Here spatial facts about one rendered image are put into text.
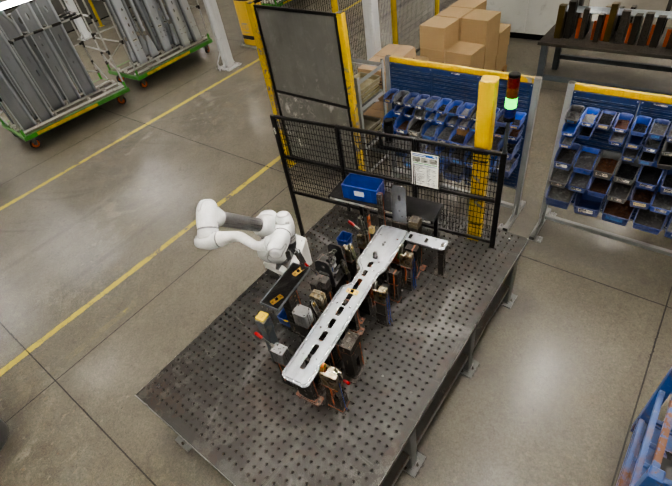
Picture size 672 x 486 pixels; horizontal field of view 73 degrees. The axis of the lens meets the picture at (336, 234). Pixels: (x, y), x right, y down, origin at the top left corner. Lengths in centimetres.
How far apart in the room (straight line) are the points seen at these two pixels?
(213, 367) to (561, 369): 255
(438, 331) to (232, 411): 140
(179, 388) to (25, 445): 169
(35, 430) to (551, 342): 419
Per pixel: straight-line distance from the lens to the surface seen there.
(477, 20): 691
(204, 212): 295
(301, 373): 269
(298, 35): 494
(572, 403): 382
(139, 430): 413
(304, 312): 278
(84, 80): 943
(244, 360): 321
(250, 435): 294
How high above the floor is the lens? 327
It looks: 42 degrees down
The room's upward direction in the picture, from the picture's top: 11 degrees counter-clockwise
